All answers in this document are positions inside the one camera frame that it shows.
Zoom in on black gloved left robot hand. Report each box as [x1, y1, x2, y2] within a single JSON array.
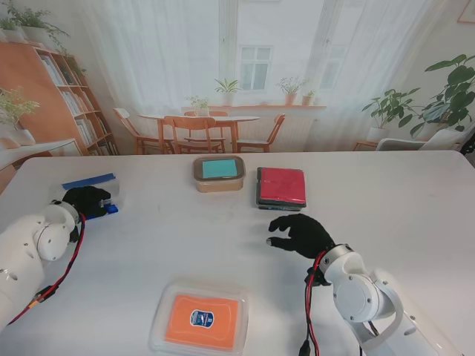
[[61, 186, 113, 220]]

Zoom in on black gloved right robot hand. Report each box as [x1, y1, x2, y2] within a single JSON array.
[[266, 214, 338, 261]]

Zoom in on clear container with blue clips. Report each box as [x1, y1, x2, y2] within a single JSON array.
[[60, 172, 122, 222]]

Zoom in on red container lid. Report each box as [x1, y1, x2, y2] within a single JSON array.
[[258, 167, 307, 207]]

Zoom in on black plastic tray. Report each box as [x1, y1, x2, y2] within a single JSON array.
[[255, 166, 309, 213]]

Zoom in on brown paper food container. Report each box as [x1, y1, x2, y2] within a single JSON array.
[[192, 155, 247, 194]]

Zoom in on clear lid with teal label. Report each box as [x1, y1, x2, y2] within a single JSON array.
[[192, 156, 247, 182]]

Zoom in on clear lid with orange label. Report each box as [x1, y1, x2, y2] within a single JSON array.
[[148, 280, 250, 354]]

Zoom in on black equipment piece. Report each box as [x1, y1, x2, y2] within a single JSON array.
[[459, 128, 475, 157]]

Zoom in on printed room scene backdrop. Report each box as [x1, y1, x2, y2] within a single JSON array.
[[0, 0, 475, 196]]

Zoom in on right arm red black cable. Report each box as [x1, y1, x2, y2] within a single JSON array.
[[298, 251, 332, 356]]

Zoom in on arm red black cable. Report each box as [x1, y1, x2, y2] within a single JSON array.
[[298, 251, 332, 356], [5, 211, 87, 327]]

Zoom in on left arm red black cable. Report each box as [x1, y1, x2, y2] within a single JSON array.
[[5, 211, 87, 327]]

